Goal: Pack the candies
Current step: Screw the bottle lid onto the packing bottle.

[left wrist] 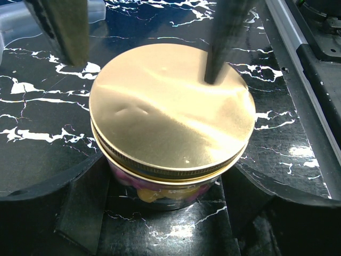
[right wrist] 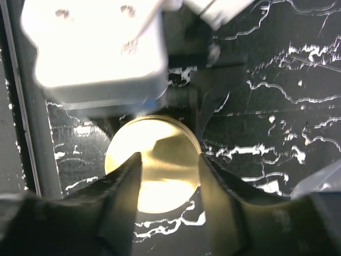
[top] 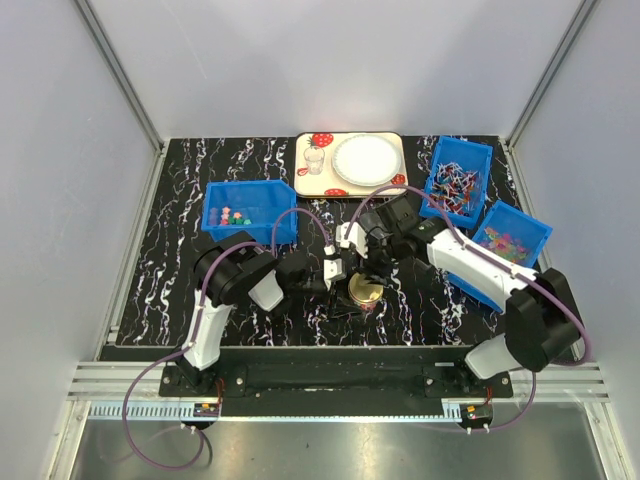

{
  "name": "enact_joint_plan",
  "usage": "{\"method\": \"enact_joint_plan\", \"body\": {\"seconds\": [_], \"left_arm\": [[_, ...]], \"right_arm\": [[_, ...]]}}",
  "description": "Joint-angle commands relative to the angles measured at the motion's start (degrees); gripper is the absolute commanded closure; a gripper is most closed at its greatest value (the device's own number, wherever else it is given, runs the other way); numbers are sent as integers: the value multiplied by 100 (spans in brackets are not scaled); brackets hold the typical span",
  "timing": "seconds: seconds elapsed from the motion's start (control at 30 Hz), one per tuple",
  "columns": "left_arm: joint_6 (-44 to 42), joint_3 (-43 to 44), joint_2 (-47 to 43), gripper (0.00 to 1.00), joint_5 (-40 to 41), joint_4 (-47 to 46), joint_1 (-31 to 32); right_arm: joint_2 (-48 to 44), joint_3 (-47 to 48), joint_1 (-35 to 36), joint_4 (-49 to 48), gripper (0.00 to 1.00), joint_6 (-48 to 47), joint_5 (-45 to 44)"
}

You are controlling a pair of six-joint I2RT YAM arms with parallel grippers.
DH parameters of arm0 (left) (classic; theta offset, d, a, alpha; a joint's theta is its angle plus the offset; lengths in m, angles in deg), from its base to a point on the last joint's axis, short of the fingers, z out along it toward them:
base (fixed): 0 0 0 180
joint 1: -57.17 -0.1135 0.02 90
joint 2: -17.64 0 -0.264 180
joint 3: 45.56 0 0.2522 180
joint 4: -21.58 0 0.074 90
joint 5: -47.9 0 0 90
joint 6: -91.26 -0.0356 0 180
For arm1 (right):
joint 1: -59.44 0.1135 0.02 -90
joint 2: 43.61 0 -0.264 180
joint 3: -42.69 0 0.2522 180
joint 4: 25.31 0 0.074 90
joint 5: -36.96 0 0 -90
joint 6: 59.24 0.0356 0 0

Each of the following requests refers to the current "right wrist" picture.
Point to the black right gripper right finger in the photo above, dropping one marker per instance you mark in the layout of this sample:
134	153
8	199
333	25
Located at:
244	220

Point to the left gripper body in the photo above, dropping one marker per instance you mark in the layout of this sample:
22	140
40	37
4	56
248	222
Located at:
197	78

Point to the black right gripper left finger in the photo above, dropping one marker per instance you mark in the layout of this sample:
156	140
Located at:
96	220

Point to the gold jar lid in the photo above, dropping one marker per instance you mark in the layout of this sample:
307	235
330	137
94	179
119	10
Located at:
170	158

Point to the clear plastic scoop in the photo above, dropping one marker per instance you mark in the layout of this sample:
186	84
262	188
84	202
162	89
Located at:
325	180

